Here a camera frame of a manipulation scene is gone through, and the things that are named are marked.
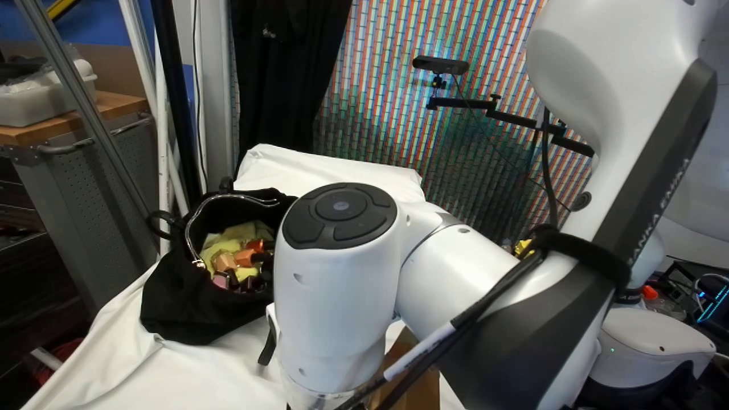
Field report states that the black curtain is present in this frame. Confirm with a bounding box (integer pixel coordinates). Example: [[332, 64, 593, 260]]
[[225, 0, 356, 158]]

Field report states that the yellow cloth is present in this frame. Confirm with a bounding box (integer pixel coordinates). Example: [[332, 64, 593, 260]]
[[199, 221, 275, 295]]

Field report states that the tan wrist plate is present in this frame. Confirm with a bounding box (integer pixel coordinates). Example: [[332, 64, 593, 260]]
[[372, 327, 442, 410]]

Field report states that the black fabric handbag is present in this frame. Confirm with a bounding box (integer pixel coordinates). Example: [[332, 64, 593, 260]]
[[136, 178, 300, 369]]

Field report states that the white tablecloth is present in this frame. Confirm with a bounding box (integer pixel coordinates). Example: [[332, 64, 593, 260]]
[[21, 142, 486, 410]]

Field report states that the grey metal cabinet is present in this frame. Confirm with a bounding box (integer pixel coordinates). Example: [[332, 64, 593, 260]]
[[0, 113, 162, 311]]

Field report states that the slanted aluminium pole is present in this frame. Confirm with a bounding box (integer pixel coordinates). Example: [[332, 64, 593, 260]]
[[13, 0, 156, 225]]

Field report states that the wooden board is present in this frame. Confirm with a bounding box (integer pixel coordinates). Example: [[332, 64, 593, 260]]
[[0, 89, 150, 149]]

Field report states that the white plastic container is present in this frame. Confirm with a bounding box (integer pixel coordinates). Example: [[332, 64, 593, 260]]
[[0, 55, 100, 129]]

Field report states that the blue lit device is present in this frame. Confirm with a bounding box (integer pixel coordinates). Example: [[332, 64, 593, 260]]
[[692, 272, 729, 329]]

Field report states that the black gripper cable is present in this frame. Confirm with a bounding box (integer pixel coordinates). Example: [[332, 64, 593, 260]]
[[332, 253, 546, 410]]

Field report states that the black camera on stand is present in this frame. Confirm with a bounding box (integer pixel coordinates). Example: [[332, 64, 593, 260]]
[[411, 53, 471, 80]]

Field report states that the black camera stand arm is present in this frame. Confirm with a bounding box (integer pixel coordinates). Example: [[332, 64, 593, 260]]
[[424, 92, 596, 160]]

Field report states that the black frame post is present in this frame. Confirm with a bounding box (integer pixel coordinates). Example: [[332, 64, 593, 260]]
[[147, 0, 205, 203]]

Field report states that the white frame tube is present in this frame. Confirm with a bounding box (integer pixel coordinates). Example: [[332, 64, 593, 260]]
[[121, 0, 192, 223]]

